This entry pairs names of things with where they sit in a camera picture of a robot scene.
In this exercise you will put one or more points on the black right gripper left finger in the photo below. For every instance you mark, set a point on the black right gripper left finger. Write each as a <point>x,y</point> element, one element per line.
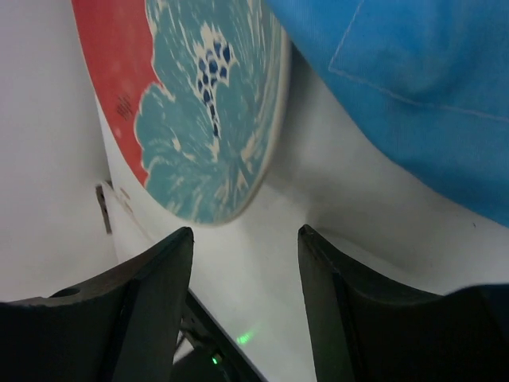
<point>121,325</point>

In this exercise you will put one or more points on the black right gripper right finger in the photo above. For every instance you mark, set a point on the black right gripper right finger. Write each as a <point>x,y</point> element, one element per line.
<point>364,326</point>

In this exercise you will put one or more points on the red and teal plate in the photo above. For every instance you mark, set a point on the red and teal plate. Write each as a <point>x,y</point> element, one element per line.
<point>194,93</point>

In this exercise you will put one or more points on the blue space-print placemat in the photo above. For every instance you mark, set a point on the blue space-print placemat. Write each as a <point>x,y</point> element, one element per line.
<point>425,81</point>

